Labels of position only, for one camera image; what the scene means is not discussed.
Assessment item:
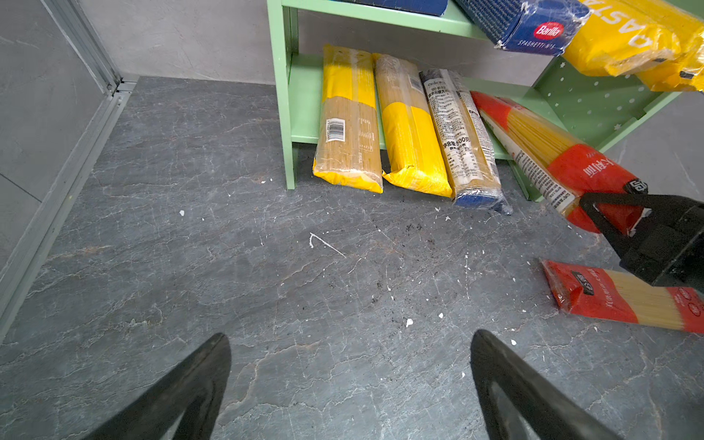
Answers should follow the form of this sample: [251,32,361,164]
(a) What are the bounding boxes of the blue Barilla spaghetti box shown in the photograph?
[456,0,591,57]

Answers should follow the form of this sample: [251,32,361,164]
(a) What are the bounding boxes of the red spaghetti bag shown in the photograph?
[541,260,703,334]
[471,92,648,233]

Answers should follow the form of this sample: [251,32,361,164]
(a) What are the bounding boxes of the clear white-label spaghetti bag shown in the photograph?
[420,69,513,216]

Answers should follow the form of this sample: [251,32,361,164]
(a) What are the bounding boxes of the yellow spaghetti bag with lettering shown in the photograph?
[563,0,682,77]

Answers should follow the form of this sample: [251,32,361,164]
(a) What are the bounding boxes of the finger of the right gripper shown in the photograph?
[580,192,703,256]

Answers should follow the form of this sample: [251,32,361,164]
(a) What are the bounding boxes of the large yellow spaghetti bag front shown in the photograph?
[373,53,453,198]

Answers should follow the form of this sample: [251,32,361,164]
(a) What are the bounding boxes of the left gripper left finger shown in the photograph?
[86,333,232,439]

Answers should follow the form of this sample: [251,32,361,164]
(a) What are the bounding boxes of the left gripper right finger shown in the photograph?
[470,329,619,439]

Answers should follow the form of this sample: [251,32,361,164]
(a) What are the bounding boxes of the green wooden two-tier shelf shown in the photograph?
[266,0,704,203]

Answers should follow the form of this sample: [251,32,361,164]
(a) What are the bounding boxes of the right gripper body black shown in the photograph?
[620,205,703,292]

